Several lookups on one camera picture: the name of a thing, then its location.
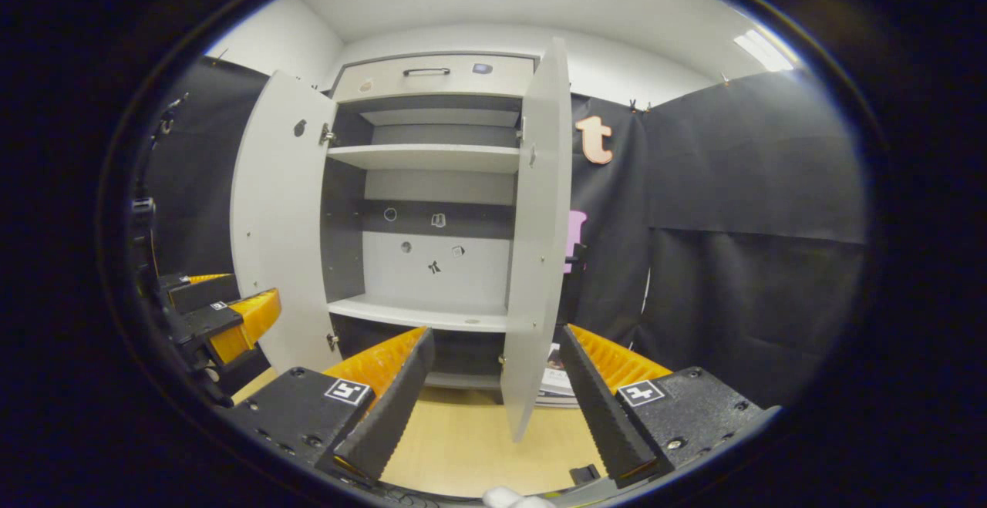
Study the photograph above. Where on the stack of booklets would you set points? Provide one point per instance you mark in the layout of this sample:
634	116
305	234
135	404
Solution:
557	381

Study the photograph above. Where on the black backdrop cloth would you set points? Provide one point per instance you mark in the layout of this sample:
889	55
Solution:
732	184

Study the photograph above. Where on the grey cabinet shelf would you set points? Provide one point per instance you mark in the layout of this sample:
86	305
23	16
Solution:
439	117
401	311
424	157

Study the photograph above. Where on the grey shoe cabinet door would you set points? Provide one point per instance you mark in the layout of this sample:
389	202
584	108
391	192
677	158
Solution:
540	261
277	223

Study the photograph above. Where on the grey cabinet drawer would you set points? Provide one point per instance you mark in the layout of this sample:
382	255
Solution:
463	85

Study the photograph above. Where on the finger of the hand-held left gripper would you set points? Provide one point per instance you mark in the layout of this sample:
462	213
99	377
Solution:
254	315
200	294

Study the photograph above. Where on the grey double-door shoe cabinet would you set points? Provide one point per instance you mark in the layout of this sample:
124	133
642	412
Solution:
343	261

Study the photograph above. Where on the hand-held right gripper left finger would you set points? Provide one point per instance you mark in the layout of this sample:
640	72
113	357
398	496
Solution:
393	408

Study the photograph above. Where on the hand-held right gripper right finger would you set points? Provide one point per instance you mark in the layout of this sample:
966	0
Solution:
605	415

